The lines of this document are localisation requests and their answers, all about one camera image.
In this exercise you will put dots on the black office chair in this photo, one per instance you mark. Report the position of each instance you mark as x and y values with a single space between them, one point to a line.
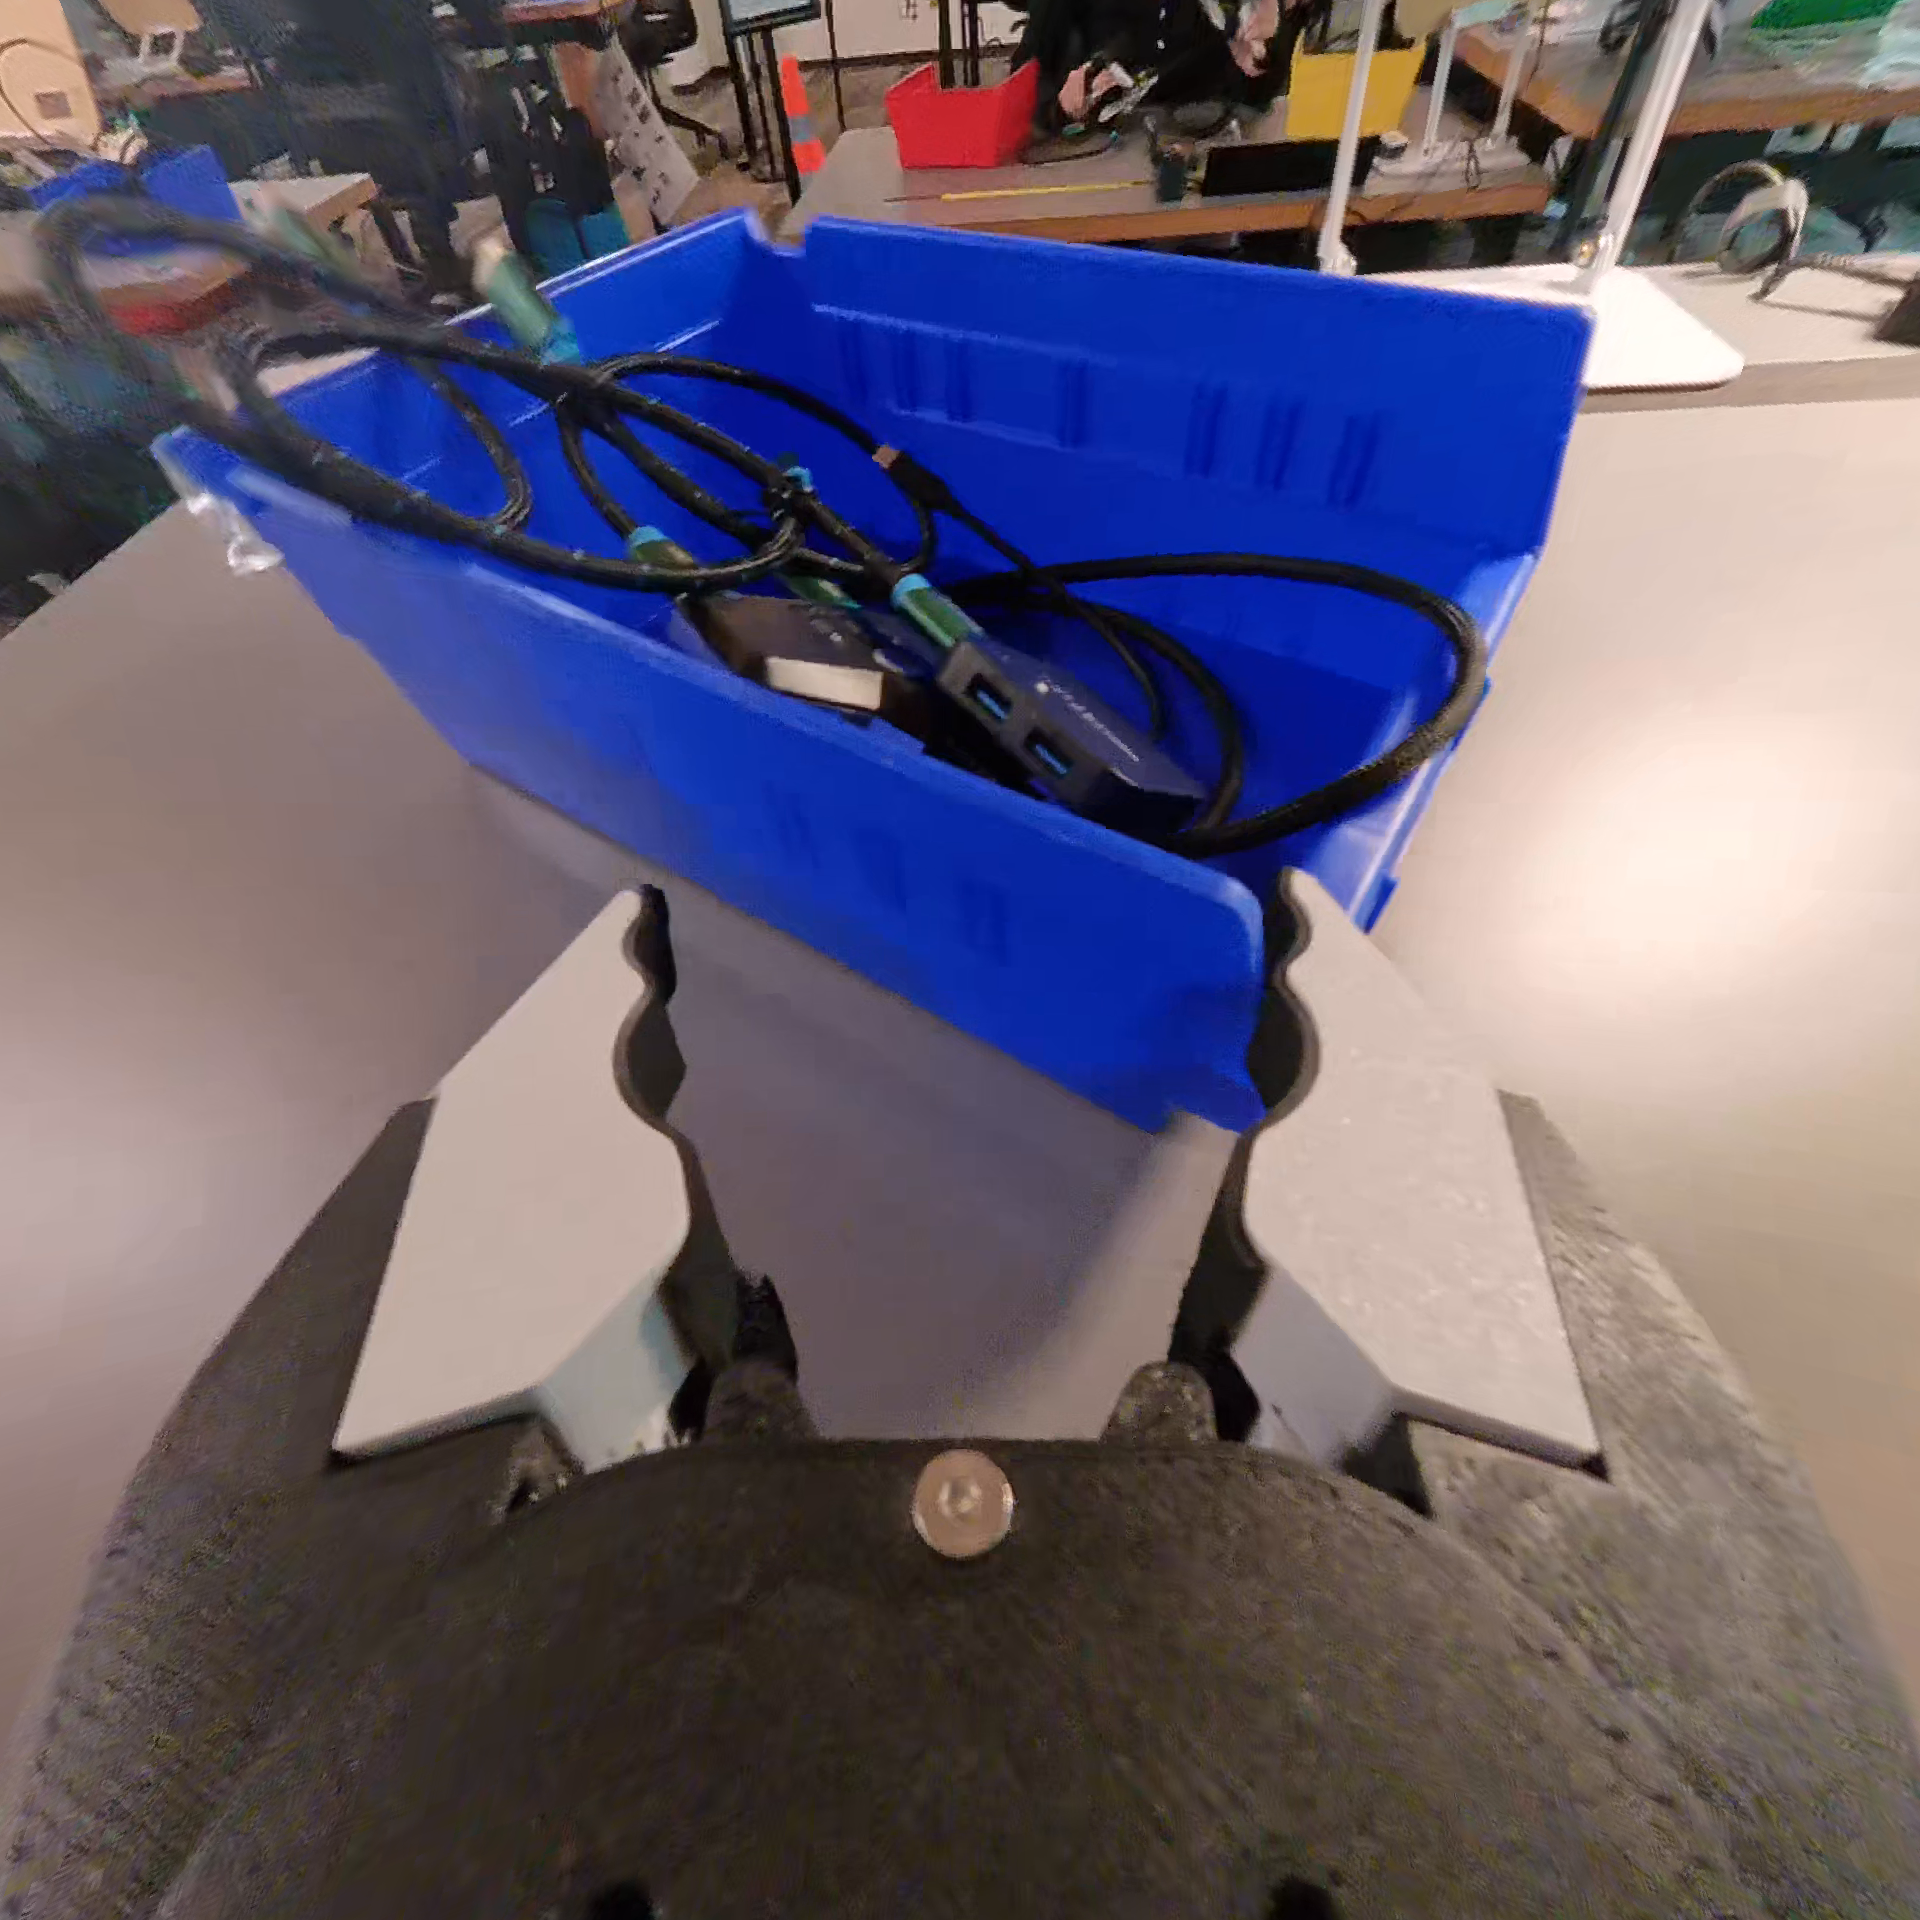
374 120

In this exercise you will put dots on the black USB hub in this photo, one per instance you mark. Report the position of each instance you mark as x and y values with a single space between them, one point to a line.
1110 749

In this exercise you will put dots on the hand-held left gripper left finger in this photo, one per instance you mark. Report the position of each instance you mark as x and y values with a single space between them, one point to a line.
516 1235

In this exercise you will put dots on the black headset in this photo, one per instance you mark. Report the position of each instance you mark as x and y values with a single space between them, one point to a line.
1751 209

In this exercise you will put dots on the yellow plastic bin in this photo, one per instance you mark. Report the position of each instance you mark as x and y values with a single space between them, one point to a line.
1350 90

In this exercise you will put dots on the green plastic bin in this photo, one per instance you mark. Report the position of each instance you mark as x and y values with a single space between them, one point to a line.
1829 12

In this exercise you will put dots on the red plastic bin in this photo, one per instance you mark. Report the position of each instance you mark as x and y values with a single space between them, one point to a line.
960 120

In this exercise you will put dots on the blue plastic bin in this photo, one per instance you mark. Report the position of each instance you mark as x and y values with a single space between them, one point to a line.
135 177
750 838

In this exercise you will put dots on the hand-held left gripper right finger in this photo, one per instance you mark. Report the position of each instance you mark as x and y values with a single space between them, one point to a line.
1397 1199

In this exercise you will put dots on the wooden workbench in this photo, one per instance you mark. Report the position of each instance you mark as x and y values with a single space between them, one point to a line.
872 191
1695 90

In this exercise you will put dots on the orange traffic cone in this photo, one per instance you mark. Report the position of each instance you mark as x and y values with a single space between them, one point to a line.
804 120

